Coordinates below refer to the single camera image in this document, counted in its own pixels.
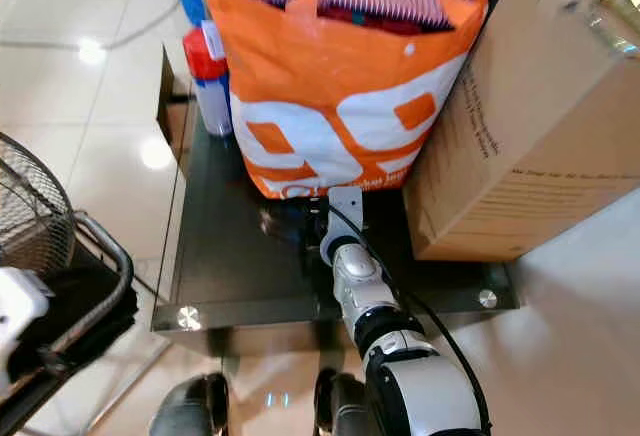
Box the white spray can red cap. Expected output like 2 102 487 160
182 21 233 139

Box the grey robot foot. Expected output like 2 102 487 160
313 368 371 436
150 373 229 436

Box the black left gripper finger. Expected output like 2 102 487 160
57 340 104 371

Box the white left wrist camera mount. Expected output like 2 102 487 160
0 268 53 365

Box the grey left robot foot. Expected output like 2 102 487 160
150 373 229 436

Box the grey right robot foot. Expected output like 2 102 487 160
313 368 371 436

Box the large printed cardboard box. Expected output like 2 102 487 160
403 0 640 262

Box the black wire floor fan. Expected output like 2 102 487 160
0 134 139 435

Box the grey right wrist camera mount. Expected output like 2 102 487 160
325 186 366 242

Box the black glass table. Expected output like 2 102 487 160
152 106 521 334

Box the white floor cable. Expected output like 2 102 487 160
0 0 173 55

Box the small open cardboard box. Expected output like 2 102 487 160
157 48 196 182

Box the orange white shopping bag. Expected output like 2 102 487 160
198 0 491 202

